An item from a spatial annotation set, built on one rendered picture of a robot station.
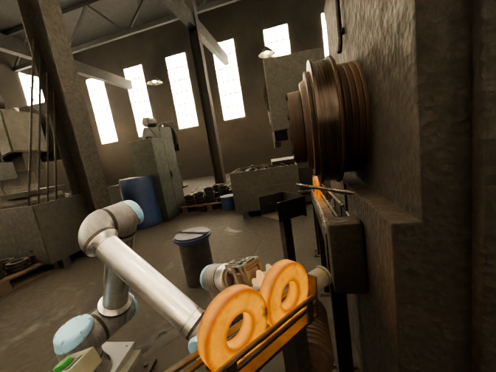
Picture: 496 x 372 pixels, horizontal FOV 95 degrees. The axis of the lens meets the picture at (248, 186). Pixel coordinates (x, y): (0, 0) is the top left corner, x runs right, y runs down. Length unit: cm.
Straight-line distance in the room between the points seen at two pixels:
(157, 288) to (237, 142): 1071
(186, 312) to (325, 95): 78
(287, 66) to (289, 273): 335
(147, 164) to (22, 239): 188
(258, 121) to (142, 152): 757
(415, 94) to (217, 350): 59
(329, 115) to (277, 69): 297
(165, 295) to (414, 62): 84
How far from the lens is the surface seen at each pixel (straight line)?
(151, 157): 431
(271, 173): 337
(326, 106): 76
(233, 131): 1141
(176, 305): 81
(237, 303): 49
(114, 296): 132
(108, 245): 92
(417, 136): 54
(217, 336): 49
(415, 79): 55
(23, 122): 602
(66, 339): 137
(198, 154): 1206
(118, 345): 162
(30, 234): 362
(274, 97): 360
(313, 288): 67
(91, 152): 364
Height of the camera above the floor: 107
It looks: 9 degrees down
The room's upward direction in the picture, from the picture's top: 9 degrees counter-clockwise
